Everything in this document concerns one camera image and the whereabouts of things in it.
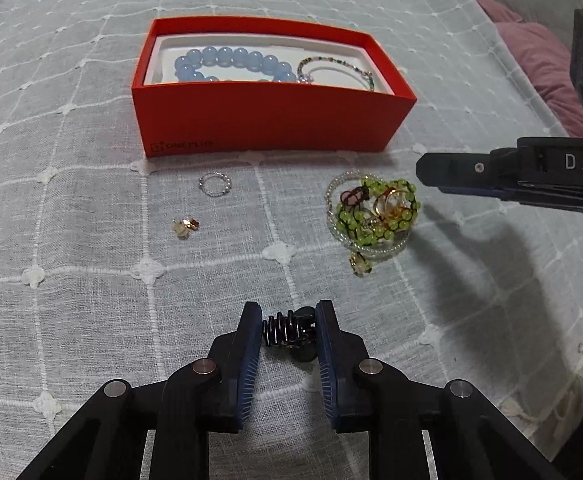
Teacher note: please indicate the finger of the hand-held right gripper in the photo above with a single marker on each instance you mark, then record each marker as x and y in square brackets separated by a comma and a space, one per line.
[516, 199]
[461, 170]

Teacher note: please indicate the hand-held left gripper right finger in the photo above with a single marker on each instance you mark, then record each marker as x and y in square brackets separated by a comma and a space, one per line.
[325, 360]

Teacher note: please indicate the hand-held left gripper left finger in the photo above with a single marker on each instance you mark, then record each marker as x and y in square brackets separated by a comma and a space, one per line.
[252, 360]

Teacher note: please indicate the black hair claw clip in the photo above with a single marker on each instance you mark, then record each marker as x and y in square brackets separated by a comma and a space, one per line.
[286, 332]

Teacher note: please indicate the amber glass charm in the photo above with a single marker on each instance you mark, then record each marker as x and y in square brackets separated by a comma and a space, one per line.
[360, 265]

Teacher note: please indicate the small gold red earring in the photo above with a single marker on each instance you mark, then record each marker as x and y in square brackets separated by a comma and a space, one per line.
[187, 224]

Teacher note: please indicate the red cardboard box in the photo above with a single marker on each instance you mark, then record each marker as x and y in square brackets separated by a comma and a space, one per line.
[271, 120]

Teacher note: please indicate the pink pillow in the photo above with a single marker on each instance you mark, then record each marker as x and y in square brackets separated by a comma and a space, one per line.
[541, 65]

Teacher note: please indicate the grey checked bedspread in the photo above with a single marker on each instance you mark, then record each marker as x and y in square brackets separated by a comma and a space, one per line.
[71, 210]

